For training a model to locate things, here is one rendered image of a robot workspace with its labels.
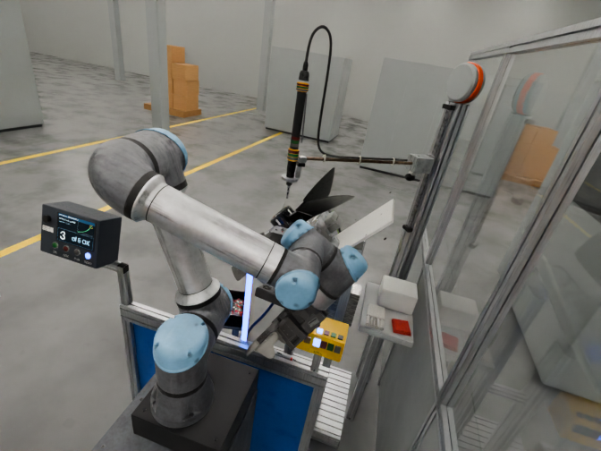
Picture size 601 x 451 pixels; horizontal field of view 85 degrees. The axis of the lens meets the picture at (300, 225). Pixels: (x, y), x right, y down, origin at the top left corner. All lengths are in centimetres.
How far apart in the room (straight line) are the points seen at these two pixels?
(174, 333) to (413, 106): 625
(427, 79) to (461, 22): 690
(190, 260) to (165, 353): 21
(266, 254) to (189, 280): 30
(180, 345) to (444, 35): 1306
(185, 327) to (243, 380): 27
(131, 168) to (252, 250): 25
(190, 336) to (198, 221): 31
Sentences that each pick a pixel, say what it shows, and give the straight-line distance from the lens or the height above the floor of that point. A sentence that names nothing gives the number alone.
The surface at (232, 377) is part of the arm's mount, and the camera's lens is 102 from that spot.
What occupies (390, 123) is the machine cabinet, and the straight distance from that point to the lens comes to 675.
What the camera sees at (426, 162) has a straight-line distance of 161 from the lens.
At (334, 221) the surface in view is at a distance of 173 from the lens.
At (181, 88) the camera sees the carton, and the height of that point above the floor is 68.
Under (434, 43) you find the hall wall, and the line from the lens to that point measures 1337.
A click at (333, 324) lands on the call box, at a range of 121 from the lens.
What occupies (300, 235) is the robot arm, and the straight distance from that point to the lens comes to 69.
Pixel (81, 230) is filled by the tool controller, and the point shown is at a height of 120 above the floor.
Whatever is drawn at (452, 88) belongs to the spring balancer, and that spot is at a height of 185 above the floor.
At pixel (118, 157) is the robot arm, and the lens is 66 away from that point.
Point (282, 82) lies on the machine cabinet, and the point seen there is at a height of 119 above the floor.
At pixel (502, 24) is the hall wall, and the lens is 1360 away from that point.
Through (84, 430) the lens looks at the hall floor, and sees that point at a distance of 231.
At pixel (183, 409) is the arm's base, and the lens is 91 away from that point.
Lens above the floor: 189
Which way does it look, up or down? 27 degrees down
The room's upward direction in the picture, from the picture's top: 10 degrees clockwise
